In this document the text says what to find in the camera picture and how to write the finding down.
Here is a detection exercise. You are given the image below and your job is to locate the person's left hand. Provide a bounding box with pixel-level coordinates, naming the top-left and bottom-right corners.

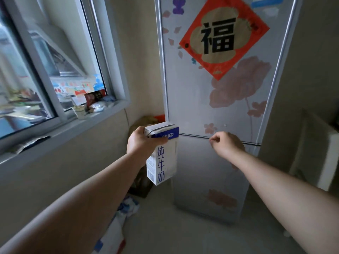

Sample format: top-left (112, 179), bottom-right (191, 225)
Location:
top-left (126, 126), bottom-right (169, 159)

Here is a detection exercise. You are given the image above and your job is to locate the person's right hand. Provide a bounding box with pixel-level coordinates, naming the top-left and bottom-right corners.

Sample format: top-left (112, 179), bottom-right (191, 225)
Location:
top-left (209, 131), bottom-right (246, 160)

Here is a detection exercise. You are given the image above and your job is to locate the white and blue milk carton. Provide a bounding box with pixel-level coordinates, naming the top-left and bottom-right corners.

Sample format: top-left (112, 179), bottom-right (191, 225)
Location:
top-left (144, 122), bottom-right (180, 186)

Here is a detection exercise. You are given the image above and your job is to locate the person's right forearm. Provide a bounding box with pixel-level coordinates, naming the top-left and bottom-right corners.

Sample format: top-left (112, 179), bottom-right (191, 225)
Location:
top-left (230, 153), bottom-right (339, 254)

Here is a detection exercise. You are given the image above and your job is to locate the person's left forearm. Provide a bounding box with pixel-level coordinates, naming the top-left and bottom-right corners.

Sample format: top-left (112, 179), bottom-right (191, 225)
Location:
top-left (0, 152), bottom-right (150, 254)

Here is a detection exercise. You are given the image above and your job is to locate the brown bag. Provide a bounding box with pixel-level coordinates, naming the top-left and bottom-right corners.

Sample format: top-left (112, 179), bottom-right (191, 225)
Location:
top-left (128, 115), bottom-right (166, 199)

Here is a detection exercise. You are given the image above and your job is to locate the silver floral fridge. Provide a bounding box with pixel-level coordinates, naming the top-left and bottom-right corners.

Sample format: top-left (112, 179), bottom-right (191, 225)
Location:
top-left (154, 0), bottom-right (304, 225)

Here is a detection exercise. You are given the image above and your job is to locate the clear plastic bag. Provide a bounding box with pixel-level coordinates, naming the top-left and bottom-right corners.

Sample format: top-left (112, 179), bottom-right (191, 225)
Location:
top-left (89, 95), bottom-right (117, 113)

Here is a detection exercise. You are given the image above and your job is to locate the red packet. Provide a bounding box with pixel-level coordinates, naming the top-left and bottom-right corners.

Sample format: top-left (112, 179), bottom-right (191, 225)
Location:
top-left (84, 89), bottom-right (106, 109)

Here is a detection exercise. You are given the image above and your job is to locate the small white cup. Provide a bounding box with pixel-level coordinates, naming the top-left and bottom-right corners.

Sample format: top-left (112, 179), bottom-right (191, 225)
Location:
top-left (72, 105), bottom-right (87, 120)

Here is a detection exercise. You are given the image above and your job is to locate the white and blue plastic bag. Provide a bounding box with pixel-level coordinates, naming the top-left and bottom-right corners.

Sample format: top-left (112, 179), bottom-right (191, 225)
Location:
top-left (91, 196), bottom-right (141, 254)

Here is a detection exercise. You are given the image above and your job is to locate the white appliance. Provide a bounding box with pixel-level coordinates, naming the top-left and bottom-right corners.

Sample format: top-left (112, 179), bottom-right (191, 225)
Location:
top-left (289, 111), bottom-right (339, 192)

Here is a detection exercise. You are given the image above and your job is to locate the red diamond paper decoration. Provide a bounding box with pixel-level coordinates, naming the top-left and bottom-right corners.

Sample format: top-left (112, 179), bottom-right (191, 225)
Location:
top-left (179, 0), bottom-right (270, 81)

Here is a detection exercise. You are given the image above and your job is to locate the grey framed window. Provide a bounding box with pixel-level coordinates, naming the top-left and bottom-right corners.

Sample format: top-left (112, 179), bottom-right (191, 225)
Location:
top-left (0, 0), bottom-right (131, 167)

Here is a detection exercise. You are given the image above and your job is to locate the purple butterfly sticker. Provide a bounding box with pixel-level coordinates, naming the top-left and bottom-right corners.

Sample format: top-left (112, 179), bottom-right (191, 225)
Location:
top-left (172, 0), bottom-right (185, 15)

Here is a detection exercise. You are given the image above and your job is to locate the blue striped sticker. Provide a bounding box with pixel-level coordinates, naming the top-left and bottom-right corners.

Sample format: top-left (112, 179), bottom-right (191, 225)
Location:
top-left (251, 0), bottom-right (285, 9)

